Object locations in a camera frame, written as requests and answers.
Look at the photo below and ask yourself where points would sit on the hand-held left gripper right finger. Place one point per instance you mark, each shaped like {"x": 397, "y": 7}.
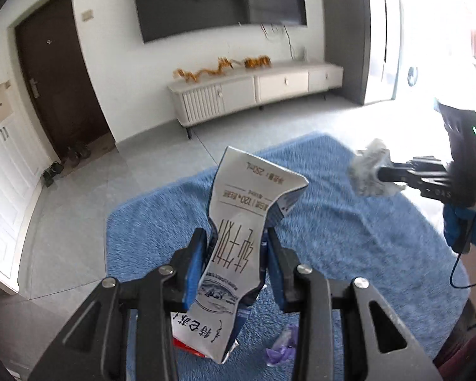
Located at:
{"x": 275, "y": 270}

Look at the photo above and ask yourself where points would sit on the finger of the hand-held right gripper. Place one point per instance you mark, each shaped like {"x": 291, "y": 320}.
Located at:
{"x": 392, "y": 174}

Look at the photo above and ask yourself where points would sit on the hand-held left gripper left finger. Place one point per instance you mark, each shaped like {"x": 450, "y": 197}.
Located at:
{"x": 194, "y": 270}

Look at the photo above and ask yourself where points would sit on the white tissue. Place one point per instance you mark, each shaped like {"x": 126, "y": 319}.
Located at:
{"x": 367, "y": 166}

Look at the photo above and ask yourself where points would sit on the crushed white milk carton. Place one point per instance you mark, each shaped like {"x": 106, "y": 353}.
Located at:
{"x": 238, "y": 214}

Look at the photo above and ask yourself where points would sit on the person's right hand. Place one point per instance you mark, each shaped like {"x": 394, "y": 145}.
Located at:
{"x": 456, "y": 222}

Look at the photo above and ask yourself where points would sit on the blue shaggy rug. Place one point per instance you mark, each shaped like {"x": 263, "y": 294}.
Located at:
{"x": 341, "y": 246}

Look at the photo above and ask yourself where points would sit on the purple candy wrapper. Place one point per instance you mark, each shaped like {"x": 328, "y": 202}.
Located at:
{"x": 281, "y": 349}

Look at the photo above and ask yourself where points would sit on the white washing machine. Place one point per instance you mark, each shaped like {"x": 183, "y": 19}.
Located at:
{"x": 411, "y": 75}

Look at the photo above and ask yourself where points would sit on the grey refrigerator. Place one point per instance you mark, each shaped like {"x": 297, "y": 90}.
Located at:
{"x": 375, "y": 35}

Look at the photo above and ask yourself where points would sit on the white television console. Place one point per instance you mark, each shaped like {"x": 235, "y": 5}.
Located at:
{"x": 281, "y": 83}

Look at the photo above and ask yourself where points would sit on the shoes by door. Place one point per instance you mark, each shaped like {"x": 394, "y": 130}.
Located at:
{"x": 101, "y": 143}

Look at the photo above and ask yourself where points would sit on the brown ankle boot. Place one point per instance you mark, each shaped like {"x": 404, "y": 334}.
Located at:
{"x": 84, "y": 151}
{"x": 72, "y": 156}

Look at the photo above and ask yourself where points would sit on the dark low shoe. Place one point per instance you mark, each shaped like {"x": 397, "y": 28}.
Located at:
{"x": 48, "y": 177}
{"x": 56, "y": 168}

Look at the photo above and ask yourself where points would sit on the golden tiger figurine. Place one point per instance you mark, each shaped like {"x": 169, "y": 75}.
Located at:
{"x": 257, "y": 62}

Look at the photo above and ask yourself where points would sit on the person's dark red clothing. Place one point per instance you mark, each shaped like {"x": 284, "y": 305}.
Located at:
{"x": 472, "y": 345}

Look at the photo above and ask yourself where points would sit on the golden dragon figurine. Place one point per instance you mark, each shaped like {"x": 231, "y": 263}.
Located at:
{"x": 206, "y": 72}

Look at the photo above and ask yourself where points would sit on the white shoe cabinet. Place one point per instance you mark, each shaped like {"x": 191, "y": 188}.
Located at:
{"x": 8, "y": 174}

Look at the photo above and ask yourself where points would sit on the dark brown entrance door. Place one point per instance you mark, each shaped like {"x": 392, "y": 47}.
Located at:
{"x": 59, "y": 79}

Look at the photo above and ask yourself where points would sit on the black wall television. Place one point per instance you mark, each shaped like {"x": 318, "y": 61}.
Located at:
{"x": 218, "y": 0}

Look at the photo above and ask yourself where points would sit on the beige wall switch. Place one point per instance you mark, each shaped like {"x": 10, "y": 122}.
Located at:
{"x": 87, "y": 15}

